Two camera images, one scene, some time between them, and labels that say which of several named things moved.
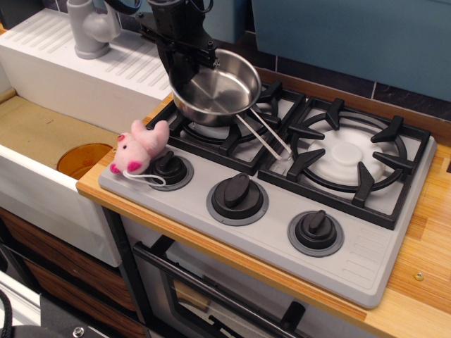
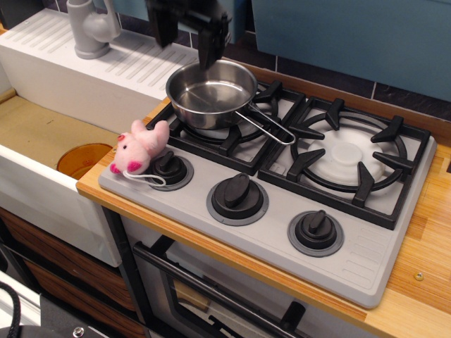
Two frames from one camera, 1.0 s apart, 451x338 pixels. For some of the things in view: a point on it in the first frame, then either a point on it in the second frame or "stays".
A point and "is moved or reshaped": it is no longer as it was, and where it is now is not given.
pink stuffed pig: x=134 y=148 stays
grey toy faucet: x=93 y=32 stays
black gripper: x=178 y=24 -> x=210 y=19
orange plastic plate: x=77 y=160 stays
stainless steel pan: x=212 y=96 is moved or reshaped
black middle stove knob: x=237 y=201 stays
